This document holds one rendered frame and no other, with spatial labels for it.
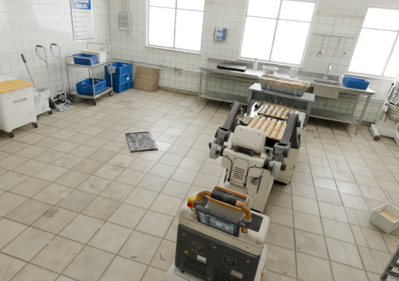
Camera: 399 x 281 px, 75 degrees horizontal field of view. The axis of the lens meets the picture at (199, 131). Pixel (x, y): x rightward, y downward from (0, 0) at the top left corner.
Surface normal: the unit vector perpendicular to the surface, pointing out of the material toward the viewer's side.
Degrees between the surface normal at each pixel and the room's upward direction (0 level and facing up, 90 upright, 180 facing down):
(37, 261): 0
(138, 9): 90
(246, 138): 47
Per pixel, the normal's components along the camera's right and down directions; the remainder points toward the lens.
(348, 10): -0.27, 0.38
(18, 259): 0.09, -0.91
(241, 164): -0.39, 0.21
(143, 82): -0.22, -0.02
